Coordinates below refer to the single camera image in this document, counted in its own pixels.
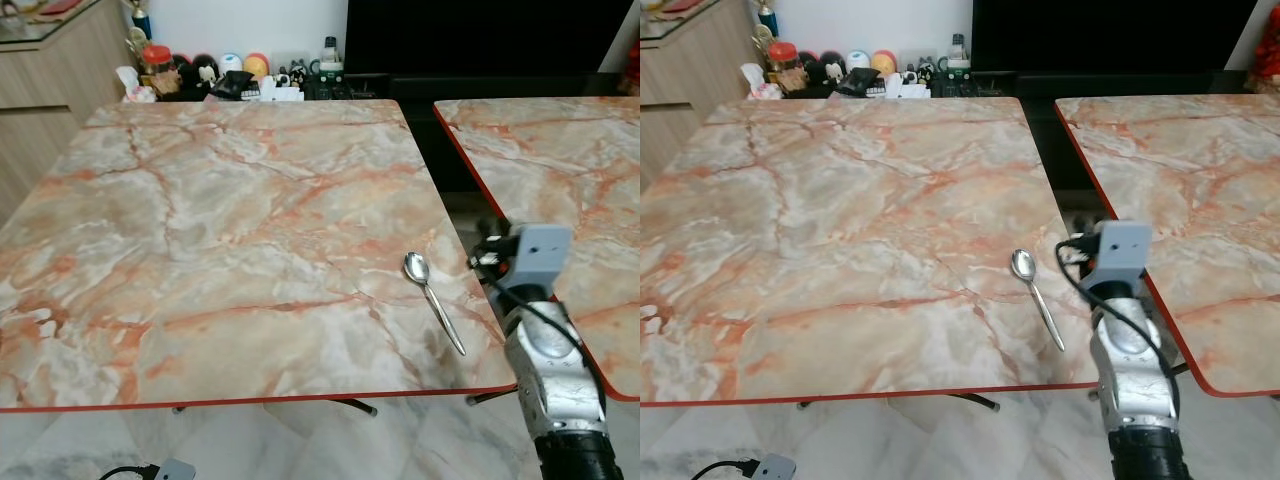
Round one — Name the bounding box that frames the black television screen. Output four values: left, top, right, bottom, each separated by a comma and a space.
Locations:
344, 0, 638, 78
971, 0, 1263, 73

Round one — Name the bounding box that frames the white crumpled tissue pack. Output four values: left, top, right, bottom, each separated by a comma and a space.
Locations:
740, 62, 784, 101
114, 66, 158, 104

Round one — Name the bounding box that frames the red festive decoration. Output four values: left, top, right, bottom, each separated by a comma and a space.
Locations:
1243, 8, 1280, 98
619, 40, 641, 98

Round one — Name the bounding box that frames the light wooden cabinet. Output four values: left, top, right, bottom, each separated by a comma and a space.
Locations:
640, 0, 763, 193
0, 0, 139, 223

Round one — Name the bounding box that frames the red-lidded snack jar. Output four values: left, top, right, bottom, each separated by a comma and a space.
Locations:
141, 43, 183, 98
767, 41, 807, 95

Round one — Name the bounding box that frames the black pouch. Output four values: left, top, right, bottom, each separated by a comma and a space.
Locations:
838, 68, 881, 98
211, 71, 252, 102

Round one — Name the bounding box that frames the silver metal spoon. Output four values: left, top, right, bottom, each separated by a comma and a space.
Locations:
1010, 248, 1068, 353
403, 251, 468, 358

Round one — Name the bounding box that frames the black mouse plush toy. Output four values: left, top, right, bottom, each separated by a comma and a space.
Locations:
812, 51, 847, 93
188, 54, 222, 98

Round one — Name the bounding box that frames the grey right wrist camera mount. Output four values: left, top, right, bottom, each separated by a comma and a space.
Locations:
1094, 220, 1154, 287
509, 224, 574, 292

